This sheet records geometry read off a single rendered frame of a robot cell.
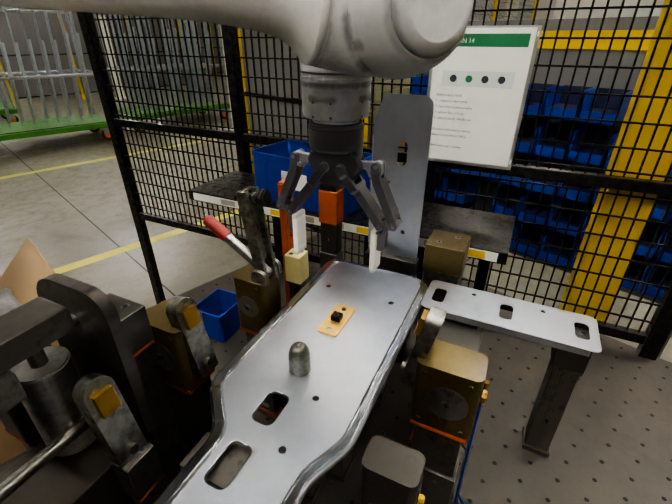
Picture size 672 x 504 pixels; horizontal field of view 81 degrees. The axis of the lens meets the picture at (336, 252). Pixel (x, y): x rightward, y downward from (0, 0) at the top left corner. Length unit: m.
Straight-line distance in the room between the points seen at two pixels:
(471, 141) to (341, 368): 0.68
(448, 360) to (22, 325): 0.49
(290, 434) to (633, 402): 0.85
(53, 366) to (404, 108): 0.67
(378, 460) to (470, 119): 0.80
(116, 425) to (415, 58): 0.49
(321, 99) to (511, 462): 0.76
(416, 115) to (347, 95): 0.30
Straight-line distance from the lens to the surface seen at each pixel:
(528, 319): 0.77
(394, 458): 0.54
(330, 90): 0.50
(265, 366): 0.62
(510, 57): 1.03
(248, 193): 0.65
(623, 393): 1.18
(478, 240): 0.94
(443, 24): 0.32
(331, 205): 0.93
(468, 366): 0.58
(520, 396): 1.06
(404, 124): 0.80
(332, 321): 0.68
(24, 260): 1.17
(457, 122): 1.06
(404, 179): 0.82
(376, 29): 0.31
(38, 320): 0.49
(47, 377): 0.55
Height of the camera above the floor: 1.43
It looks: 29 degrees down
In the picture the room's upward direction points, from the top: straight up
